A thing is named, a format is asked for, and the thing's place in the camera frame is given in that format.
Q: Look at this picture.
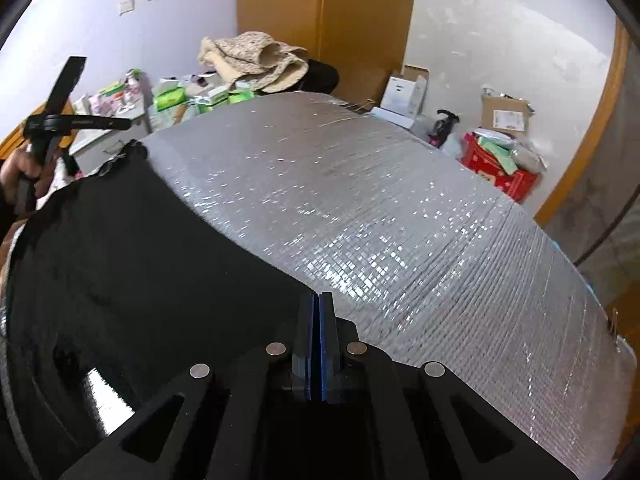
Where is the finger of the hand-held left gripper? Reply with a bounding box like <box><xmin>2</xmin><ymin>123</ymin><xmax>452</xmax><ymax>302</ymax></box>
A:
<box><xmin>62</xmin><ymin>115</ymin><xmax>133</xmax><ymax>132</ymax></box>

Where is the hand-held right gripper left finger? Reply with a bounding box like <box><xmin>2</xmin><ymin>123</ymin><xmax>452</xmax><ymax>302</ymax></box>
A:
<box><xmin>60</xmin><ymin>294</ymin><xmax>314</xmax><ymax>480</ymax></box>

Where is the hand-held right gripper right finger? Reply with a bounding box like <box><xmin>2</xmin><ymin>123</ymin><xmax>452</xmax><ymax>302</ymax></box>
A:
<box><xmin>315</xmin><ymin>292</ymin><xmax>576</xmax><ymax>480</ymax></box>

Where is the black garment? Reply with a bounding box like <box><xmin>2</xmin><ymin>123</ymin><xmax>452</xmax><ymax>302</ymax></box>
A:
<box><xmin>5</xmin><ymin>140</ymin><xmax>362</xmax><ymax>480</ymax></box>

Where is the person's left hand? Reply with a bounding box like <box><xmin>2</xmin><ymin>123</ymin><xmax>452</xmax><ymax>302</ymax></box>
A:
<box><xmin>0</xmin><ymin>149</ymin><xmax>51</xmax><ymax>202</ymax></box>

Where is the white side table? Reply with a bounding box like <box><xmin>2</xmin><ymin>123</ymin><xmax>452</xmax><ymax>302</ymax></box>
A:
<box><xmin>70</xmin><ymin>100</ymin><xmax>152</xmax><ymax>157</ymax></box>

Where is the pile of small colourful packets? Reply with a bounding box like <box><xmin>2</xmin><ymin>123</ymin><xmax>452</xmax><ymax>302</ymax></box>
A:
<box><xmin>87</xmin><ymin>70</ymin><xmax>149</xmax><ymax>117</ymax></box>

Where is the orange wooden panel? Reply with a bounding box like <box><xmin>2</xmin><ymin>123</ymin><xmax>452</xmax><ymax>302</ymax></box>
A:
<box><xmin>0</xmin><ymin>105</ymin><xmax>51</xmax><ymax>161</ymax></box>

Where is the green white box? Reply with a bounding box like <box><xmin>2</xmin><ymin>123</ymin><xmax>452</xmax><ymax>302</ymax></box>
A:
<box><xmin>192</xmin><ymin>85</ymin><xmax>231</xmax><ymax>114</ymax></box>
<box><xmin>227</xmin><ymin>80</ymin><xmax>257</xmax><ymax>106</ymax></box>

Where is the silver foil mat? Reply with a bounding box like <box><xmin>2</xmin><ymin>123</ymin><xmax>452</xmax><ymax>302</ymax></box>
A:
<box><xmin>0</xmin><ymin>91</ymin><xmax>636</xmax><ymax>480</ymax></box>

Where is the beige floral blanket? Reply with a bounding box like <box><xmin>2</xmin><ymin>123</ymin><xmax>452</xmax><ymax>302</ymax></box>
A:
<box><xmin>199</xmin><ymin>31</ymin><xmax>310</xmax><ymax>94</ymax></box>

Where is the black bag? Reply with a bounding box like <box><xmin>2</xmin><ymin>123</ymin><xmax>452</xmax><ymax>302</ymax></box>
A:
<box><xmin>300</xmin><ymin>58</ymin><xmax>341</xmax><ymax>96</ymax></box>

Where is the flat white box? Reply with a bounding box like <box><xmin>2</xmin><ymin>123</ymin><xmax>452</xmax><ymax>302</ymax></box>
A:
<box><xmin>367</xmin><ymin>106</ymin><xmax>417</xmax><ymax>129</ymax></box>

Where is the wooden wardrobe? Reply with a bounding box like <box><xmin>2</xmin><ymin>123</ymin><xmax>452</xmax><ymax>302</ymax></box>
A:
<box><xmin>236</xmin><ymin>0</ymin><xmax>420</xmax><ymax>106</ymax></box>

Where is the green packet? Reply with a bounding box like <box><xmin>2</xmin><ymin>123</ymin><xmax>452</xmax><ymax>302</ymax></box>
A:
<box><xmin>477</xmin><ymin>137</ymin><xmax>519</xmax><ymax>176</ymax></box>

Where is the white cardboard box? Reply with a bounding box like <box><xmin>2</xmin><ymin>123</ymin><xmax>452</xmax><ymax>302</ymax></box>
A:
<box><xmin>381</xmin><ymin>65</ymin><xmax>430</xmax><ymax>117</ymax></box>

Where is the white plastic mailer bag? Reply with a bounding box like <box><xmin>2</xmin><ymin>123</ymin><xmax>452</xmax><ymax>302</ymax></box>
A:
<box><xmin>510</xmin><ymin>140</ymin><xmax>549</xmax><ymax>174</ymax></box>

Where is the brown cardboard box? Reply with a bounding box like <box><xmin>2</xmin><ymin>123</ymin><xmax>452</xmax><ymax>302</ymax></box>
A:
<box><xmin>481</xmin><ymin>92</ymin><xmax>532</xmax><ymax>134</ymax></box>

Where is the grey plastic door curtain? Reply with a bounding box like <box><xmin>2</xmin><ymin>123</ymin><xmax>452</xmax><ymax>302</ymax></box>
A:
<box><xmin>550</xmin><ymin>95</ymin><xmax>640</xmax><ymax>321</ymax></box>

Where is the wooden door frame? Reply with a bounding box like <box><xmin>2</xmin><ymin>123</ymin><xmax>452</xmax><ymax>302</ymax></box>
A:
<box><xmin>532</xmin><ymin>20</ymin><xmax>632</xmax><ymax>226</ymax></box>

